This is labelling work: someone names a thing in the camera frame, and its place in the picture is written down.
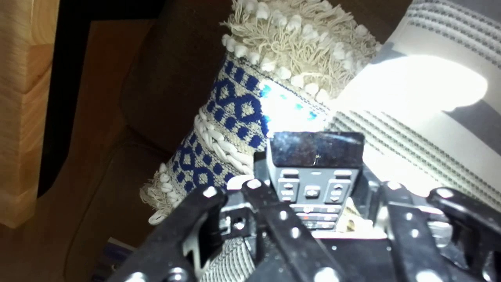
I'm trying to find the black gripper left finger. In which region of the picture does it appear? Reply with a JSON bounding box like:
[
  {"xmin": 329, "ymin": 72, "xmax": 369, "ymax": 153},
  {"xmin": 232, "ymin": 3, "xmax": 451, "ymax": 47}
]
[{"xmin": 106, "ymin": 177, "xmax": 349, "ymax": 282}]

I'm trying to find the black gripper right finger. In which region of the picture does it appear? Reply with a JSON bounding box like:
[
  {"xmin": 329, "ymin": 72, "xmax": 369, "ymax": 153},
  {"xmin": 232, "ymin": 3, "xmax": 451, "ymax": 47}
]
[{"xmin": 365, "ymin": 178, "xmax": 501, "ymax": 282}]

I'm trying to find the black remote control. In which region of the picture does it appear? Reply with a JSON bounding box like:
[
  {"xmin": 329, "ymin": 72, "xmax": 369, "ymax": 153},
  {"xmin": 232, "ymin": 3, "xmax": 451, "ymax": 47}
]
[{"xmin": 265, "ymin": 130, "xmax": 366, "ymax": 235}]

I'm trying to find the grey striped pillow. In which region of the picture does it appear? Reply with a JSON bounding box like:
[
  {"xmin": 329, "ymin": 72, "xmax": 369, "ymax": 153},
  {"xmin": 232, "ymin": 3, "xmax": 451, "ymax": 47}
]
[{"xmin": 200, "ymin": 0, "xmax": 501, "ymax": 282}]

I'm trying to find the blue white fringed pillow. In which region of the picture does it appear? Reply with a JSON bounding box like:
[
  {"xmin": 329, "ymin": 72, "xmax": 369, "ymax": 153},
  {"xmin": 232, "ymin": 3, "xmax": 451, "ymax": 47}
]
[{"xmin": 138, "ymin": 0, "xmax": 382, "ymax": 227}]

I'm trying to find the brown fabric sofa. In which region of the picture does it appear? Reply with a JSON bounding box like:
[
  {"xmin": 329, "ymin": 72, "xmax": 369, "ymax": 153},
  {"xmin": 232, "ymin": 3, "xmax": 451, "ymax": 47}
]
[{"xmin": 30, "ymin": 0, "xmax": 501, "ymax": 282}]

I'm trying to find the light wooden table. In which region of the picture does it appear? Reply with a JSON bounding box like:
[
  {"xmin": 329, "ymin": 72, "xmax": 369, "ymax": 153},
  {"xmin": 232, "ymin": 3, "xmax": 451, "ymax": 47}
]
[{"xmin": 0, "ymin": 0, "xmax": 59, "ymax": 230}]

